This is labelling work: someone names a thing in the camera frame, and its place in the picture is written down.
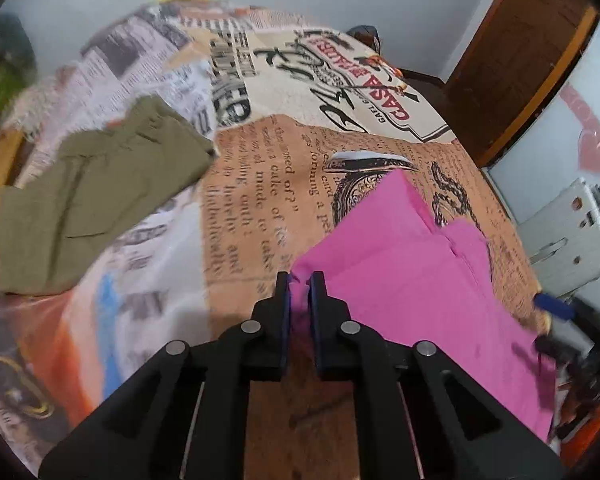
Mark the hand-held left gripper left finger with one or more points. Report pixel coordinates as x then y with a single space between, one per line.
285 310

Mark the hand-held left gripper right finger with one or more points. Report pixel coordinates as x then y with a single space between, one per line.
316 320

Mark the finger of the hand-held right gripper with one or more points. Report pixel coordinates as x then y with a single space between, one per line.
555 306
555 347

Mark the pink pants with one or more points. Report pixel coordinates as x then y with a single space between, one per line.
405 285

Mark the olive green pants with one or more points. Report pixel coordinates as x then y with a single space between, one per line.
80 200

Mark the newspaper print bed blanket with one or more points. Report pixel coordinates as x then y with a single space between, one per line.
260 200

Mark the brown wooden door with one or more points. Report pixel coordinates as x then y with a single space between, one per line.
520 60

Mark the grey blue bag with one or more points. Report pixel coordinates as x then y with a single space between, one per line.
365 36

